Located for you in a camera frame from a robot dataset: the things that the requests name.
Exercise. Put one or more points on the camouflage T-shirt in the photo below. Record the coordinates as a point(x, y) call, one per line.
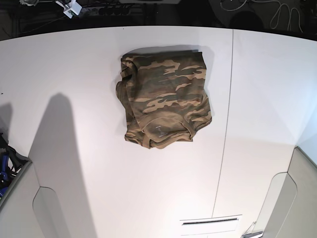
point(164, 97)

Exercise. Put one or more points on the metal clip at edge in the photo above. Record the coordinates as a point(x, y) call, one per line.
point(250, 234)

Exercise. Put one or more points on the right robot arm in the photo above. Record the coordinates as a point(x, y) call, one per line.
point(29, 2)

